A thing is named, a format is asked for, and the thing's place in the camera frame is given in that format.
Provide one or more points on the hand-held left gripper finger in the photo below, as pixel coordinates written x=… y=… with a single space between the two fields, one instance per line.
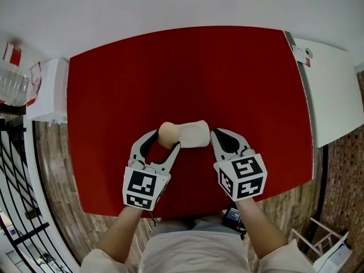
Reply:
x=170 y=159
x=138 y=148

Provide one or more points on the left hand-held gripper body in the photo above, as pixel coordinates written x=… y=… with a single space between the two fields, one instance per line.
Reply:
x=142 y=186

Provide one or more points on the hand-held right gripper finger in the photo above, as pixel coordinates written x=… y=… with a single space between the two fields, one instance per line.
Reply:
x=239 y=144
x=218 y=151

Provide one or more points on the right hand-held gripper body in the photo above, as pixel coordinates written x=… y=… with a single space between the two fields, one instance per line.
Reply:
x=244 y=175

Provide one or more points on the beige rounded object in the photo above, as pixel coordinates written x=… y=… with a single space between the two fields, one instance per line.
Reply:
x=168 y=134

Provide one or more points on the person's right forearm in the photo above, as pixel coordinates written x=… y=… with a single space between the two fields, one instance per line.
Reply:
x=261 y=229

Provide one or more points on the person's left forearm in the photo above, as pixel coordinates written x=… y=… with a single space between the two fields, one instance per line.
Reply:
x=119 y=235

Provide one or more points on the black waist device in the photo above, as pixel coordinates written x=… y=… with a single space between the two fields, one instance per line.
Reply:
x=231 y=218

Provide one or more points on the person's white shirt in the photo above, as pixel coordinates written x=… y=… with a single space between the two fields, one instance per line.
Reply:
x=196 y=252

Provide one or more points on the white side table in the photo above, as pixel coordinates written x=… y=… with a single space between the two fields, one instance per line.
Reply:
x=332 y=95

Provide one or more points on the white and red label sticker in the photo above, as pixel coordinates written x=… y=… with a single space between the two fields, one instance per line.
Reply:
x=301 y=56

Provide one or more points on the small round white object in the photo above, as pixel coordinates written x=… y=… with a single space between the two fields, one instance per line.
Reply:
x=308 y=52

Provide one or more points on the white box blue trim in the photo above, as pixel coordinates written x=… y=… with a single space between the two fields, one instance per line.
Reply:
x=335 y=256

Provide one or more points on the red and clear plastic bag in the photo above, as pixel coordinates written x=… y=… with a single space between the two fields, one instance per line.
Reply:
x=35 y=81

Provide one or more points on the black metal railing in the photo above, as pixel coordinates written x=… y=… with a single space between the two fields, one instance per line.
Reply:
x=17 y=181

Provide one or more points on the clear water bottle red label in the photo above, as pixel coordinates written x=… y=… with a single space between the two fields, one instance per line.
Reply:
x=12 y=81

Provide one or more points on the white frame chair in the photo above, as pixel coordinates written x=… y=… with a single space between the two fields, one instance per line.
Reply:
x=318 y=237

